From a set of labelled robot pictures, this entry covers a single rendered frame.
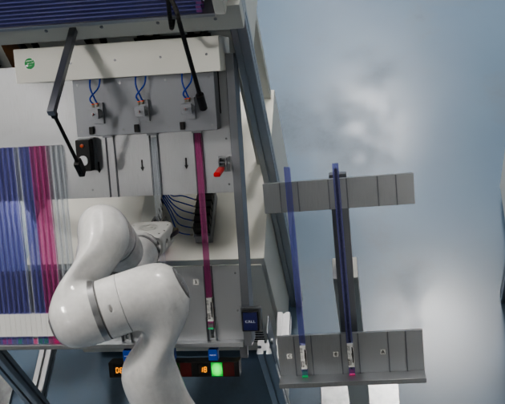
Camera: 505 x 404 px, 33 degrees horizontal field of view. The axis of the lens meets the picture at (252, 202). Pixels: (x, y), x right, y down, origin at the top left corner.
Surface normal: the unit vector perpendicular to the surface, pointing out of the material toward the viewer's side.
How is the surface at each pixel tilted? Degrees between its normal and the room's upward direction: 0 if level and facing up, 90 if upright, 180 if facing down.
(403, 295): 0
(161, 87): 46
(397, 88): 0
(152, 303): 51
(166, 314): 62
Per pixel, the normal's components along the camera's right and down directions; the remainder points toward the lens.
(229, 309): -0.15, 0.16
